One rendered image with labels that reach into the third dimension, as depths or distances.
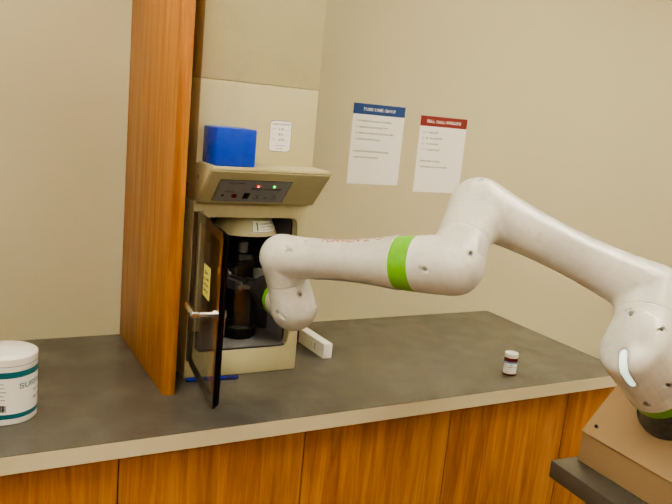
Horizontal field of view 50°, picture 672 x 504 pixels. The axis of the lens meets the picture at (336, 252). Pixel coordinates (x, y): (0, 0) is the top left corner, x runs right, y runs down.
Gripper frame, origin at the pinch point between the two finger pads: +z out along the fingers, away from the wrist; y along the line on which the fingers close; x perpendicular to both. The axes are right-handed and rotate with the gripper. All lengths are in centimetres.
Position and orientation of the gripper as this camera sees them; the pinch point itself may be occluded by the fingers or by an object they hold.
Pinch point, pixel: (241, 273)
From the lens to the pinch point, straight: 202.5
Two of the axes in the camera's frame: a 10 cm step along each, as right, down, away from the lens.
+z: -4.7, -2.1, 8.6
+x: -0.9, 9.8, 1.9
